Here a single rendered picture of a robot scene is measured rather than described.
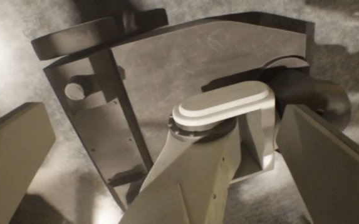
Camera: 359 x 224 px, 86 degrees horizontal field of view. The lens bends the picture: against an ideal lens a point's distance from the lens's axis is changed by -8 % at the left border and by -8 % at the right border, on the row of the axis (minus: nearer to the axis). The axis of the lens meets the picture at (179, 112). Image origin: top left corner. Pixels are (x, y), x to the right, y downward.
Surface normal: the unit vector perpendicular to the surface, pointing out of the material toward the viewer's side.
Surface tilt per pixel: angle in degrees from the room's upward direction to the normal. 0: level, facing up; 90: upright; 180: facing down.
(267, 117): 0
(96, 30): 43
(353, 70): 0
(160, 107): 0
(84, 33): 24
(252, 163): 90
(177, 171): 90
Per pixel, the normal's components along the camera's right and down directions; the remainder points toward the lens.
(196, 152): -0.22, -0.86
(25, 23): 0.16, 0.44
